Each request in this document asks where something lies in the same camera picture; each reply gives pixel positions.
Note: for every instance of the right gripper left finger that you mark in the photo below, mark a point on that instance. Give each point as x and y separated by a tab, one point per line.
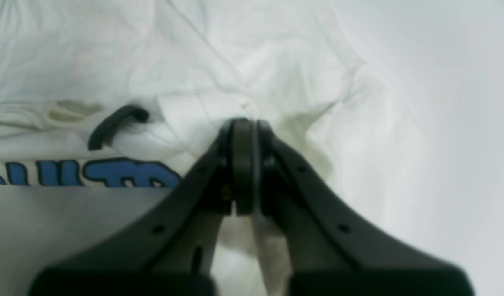
168	251

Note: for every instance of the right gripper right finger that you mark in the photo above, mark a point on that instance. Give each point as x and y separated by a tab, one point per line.
333	250

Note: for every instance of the white printed T-shirt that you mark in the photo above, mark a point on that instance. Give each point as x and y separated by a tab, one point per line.
106	104

